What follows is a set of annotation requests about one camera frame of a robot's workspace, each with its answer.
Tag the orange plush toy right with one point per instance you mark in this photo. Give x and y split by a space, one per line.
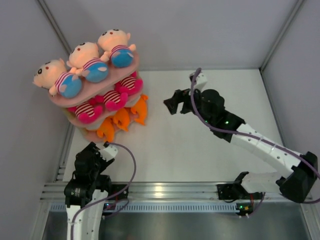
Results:
140 110

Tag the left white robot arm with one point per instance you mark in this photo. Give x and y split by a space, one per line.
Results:
83 219

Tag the orange plush toy left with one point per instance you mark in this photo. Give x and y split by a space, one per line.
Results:
106 131

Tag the white pink plush yellow glasses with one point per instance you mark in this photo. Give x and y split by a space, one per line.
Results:
86 112

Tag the boy plush red dot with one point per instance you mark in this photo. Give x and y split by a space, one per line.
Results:
115 44

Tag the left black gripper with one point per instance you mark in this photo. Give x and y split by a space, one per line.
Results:
103 163

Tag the white pink plush face down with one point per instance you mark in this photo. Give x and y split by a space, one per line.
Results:
130 85

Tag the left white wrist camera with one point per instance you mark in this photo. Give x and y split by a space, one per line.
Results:
108 153

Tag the orange plush toy middle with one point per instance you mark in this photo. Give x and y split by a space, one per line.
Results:
122 119

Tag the boy plush black hair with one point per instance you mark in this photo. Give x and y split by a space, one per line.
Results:
54 77

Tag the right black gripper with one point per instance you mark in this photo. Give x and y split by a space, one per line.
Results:
180 97

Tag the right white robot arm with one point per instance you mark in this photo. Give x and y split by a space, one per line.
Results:
295 172

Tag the white slotted cable duct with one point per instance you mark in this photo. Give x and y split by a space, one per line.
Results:
177 207

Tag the pink two-tier wooden shelf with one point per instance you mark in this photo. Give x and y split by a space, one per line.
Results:
90 90

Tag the orange plush toy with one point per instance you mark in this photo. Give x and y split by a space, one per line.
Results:
106 131
122 119
140 110

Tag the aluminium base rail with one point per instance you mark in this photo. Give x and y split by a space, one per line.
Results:
139 191

